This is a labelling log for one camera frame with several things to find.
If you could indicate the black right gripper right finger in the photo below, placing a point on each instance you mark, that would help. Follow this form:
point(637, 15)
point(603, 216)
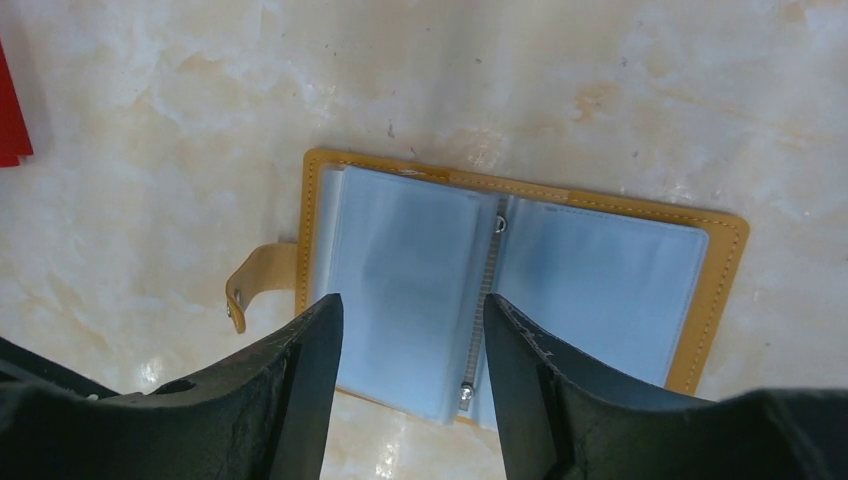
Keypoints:
point(562, 414)

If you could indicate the red white grid card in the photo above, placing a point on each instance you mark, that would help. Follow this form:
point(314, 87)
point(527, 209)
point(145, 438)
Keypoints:
point(15, 140)

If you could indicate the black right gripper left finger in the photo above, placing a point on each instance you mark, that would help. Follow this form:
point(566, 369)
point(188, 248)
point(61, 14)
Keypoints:
point(261, 413)

